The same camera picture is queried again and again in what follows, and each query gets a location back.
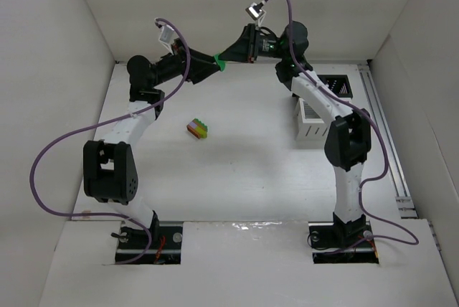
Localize lime green lego pair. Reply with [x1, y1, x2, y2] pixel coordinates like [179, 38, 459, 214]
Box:
[214, 54, 226, 72]

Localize orange green lego stack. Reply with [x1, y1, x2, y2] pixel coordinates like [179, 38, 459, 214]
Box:
[186, 118, 208, 139]

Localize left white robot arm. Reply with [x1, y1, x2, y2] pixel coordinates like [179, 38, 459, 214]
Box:
[83, 44, 224, 232]

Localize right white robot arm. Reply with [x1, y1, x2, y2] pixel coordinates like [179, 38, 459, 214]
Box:
[219, 22, 372, 250]

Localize black slotted container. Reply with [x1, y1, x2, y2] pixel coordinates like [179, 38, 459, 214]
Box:
[318, 74, 353, 99]

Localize white slotted container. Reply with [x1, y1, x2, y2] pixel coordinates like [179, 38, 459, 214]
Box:
[293, 98, 328, 142]

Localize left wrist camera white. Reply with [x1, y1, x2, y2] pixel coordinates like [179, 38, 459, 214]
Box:
[156, 24, 176, 52]

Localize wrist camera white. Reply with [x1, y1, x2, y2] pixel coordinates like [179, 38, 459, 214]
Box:
[245, 1, 266, 27]
[156, 24, 176, 52]

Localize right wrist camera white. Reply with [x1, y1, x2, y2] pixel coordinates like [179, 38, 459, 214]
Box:
[245, 1, 266, 27]

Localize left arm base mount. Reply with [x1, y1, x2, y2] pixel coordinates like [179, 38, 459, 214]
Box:
[110, 224, 184, 265]

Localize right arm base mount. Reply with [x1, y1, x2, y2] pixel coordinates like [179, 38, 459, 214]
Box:
[307, 222, 379, 264]

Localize aluminium rail right side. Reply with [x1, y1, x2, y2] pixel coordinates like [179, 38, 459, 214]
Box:
[357, 63, 419, 219]

